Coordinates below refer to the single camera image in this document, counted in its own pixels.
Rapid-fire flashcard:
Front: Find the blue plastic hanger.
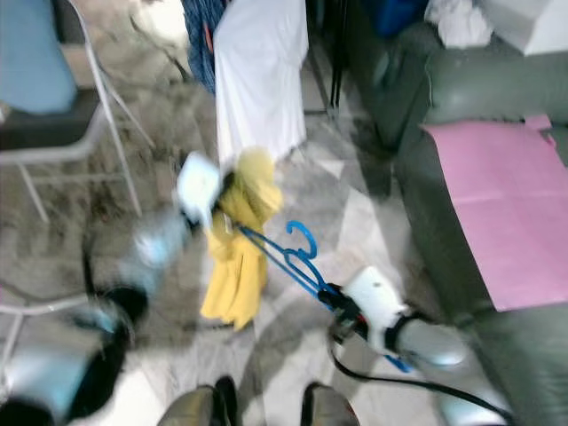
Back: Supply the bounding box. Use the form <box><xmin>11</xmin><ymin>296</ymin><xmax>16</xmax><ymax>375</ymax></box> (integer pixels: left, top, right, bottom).
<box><xmin>238</xmin><ymin>220</ymin><xmax>414</xmax><ymax>374</ymax></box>

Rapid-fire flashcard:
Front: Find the yellow shirt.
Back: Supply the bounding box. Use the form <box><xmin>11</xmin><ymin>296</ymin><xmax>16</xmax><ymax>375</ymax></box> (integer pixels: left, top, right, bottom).
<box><xmin>200</xmin><ymin>146</ymin><xmax>285</xmax><ymax>331</ymax></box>

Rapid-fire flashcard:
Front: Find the grey robot left leg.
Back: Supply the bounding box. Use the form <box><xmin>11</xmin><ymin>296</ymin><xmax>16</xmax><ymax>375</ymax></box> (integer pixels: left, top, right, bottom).
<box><xmin>160</xmin><ymin>377</ymin><xmax>239</xmax><ymax>426</ymax></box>

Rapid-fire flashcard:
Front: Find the pink mat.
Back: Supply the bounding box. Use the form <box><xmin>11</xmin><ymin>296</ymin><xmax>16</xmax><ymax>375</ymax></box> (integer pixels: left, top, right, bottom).
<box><xmin>422</xmin><ymin>114</ymin><xmax>568</xmax><ymax>312</ymax></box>

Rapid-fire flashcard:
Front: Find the white shirt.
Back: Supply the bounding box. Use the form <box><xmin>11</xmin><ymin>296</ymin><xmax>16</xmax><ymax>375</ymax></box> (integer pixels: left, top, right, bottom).
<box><xmin>213</xmin><ymin>0</ymin><xmax>310</xmax><ymax>166</ymax></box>

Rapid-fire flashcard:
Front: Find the grey-green sofa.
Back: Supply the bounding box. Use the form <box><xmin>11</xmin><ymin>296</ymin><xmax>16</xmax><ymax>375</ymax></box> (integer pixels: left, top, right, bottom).
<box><xmin>337</xmin><ymin>0</ymin><xmax>568</xmax><ymax>426</ymax></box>

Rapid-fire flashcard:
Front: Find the white grey folding chair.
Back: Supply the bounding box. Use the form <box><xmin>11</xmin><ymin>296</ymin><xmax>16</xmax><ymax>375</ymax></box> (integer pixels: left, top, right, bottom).
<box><xmin>0</xmin><ymin>0</ymin><xmax>156</xmax><ymax>218</ymax></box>

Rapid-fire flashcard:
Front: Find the blue plaid shirt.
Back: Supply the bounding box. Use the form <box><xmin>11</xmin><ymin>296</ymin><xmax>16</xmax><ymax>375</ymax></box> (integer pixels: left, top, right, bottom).
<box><xmin>182</xmin><ymin>0</ymin><xmax>227</xmax><ymax>94</ymax></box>

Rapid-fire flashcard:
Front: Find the white crumpled cloth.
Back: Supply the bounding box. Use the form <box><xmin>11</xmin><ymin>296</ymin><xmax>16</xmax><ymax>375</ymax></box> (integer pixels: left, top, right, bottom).
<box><xmin>424</xmin><ymin>0</ymin><xmax>493</xmax><ymax>50</ymax></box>

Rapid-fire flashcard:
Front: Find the light blue pillow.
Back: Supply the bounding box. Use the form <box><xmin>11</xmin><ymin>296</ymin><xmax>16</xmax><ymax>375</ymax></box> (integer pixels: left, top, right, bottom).
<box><xmin>0</xmin><ymin>0</ymin><xmax>79</xmax><ymax>114</ymax></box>

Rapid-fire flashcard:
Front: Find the white box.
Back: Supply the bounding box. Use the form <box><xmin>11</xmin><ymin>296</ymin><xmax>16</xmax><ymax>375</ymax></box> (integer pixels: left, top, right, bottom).
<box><xmin>479</xmin><ymin>0</ymin><xmax>568</xmax><ymax>56</ymax></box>

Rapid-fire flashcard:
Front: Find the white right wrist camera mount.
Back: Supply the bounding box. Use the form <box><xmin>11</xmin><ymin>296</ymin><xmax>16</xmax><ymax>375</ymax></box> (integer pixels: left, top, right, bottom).
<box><xmin>344</xmin><ymin>264</ymin><xmax>409</xmax><ymax>331</ymax></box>

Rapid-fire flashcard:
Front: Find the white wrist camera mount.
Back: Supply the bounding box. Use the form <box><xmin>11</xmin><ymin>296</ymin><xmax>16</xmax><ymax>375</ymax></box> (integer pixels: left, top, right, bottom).
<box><xmin>344</xmin><ymin>264</ymin><xmax>409</xmax><ymax>331</ymax></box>
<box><xmin>176</xmin><ymin>151</ymin><xmax>225</xmax><ymax>230</ymax></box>

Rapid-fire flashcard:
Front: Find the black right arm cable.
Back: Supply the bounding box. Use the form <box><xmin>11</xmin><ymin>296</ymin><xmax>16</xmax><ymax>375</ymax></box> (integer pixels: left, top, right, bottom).
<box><xmin>328</xmin><ymin>330</ymin><xmax>514</xmax><ymax>422</ymax></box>

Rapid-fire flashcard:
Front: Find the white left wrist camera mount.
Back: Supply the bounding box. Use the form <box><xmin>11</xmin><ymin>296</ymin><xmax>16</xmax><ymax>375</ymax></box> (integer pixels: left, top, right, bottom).
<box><xmin>176</xmin><ymin>151</ymin><xmax>225</xmax><ymax>230</ymax></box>

